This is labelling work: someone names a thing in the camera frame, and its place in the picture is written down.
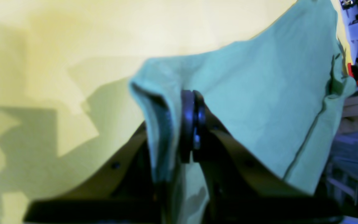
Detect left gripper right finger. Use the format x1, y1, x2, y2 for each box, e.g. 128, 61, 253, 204
193, 91, 344, 224

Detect green T-shirt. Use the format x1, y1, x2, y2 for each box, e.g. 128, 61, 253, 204
129, 0, 356, 224

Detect yellow tablecloth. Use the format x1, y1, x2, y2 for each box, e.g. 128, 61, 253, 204
0, 0, 297, 224

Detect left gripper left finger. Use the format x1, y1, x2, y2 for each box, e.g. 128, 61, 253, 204
24, 90, 195, 224

